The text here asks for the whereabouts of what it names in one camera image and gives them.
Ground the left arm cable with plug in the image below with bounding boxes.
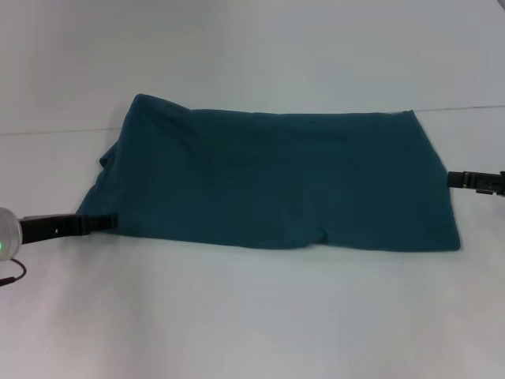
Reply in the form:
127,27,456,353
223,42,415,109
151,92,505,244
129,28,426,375
0,257,28,290

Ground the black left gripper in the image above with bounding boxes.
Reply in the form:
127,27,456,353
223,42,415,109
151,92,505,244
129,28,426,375
17,212,119,246

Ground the teal t-shirt with FREE print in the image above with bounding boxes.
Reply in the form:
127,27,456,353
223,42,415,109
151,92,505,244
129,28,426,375
74,93,462,253

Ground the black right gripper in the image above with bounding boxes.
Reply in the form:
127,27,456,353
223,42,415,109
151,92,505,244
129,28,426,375
445,169,505,198

